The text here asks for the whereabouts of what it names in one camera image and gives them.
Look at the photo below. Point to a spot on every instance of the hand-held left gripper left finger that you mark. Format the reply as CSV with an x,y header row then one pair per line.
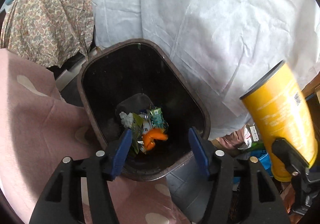
x,y
121,154

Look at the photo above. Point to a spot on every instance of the blue plastic bag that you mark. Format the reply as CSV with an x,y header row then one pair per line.
x,y
263,161

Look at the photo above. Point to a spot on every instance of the pink polka dot tablecloth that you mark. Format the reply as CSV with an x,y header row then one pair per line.
x,y
37,126

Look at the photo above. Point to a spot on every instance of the floral patterned cloth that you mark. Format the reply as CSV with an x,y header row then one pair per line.
x,y
45,21

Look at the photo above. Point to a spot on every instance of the silver foil snack wrapper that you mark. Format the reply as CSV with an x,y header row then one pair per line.
x,y
146,127

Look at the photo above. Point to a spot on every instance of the dark plastic trash bin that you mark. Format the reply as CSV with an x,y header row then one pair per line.
x,y
125,76

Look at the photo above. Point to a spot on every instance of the silver foil packet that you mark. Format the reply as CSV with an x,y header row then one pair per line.
x,y
251,136

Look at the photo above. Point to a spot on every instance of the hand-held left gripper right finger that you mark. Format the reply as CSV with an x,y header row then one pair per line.
x,y
200,151

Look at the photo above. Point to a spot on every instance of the white cloth cover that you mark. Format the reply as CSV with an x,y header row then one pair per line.
x,y
200,26

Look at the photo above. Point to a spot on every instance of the white tissue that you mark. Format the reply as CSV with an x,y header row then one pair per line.
x,y
126,119

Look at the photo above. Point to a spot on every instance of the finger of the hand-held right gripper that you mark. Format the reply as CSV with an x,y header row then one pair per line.
x,y
287,154

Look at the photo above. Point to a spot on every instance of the green drink carton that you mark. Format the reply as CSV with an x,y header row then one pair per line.
x,y
157,117

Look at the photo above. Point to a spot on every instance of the yellow green wrapper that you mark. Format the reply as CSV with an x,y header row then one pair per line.
x,y
137,126

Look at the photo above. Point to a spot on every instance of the yellow cylindrical snack can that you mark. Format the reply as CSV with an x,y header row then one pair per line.
x,y
275,114

